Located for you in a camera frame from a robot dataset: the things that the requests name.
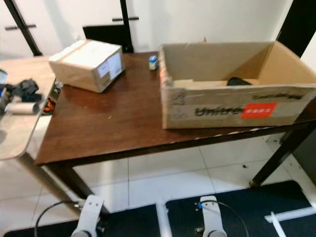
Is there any upright black pole with crossbar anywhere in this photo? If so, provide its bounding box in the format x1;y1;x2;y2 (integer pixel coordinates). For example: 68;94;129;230
112;0;140;53

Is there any dark brown wooden table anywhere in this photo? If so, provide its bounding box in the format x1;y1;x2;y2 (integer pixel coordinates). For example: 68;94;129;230
35;51;316;200

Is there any white floor tape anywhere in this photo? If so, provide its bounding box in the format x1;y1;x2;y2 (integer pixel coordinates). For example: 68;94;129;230
265;206;316;237

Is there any black flat board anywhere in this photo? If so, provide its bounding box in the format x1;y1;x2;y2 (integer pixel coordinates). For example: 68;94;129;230
82;24;133;53

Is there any large open printed cardboard box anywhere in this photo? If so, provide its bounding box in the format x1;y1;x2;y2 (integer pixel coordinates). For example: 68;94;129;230
158;41;316;131

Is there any light wood table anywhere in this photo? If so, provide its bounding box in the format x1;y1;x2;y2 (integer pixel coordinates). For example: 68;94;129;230
0;56;82;218

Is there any small closed taped cardboard box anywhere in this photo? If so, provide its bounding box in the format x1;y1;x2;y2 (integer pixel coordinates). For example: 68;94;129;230
48;39;125;94

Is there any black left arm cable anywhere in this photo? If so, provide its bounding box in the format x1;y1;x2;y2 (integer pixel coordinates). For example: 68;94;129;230
34;200;82;237

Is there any beige cardboard roll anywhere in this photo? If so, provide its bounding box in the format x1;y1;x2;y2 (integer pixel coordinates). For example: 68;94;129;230
7;102;42;116

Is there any black item in cardboard box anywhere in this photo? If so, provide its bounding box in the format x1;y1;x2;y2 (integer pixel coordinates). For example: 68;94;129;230
227;77;255;87

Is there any small orange black tool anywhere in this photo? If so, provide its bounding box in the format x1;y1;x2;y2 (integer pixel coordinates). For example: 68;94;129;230
44;97;55;114

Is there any dark floor mat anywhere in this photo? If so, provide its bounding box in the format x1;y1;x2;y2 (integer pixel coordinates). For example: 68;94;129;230
0;203;159;237
165;180;316;237

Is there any slanted black stand pole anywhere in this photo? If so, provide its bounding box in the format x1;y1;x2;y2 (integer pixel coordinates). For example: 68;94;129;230
3;0;44;57

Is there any black tall panel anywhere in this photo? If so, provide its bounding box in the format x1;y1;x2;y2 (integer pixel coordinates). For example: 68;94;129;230
276;0;316;58

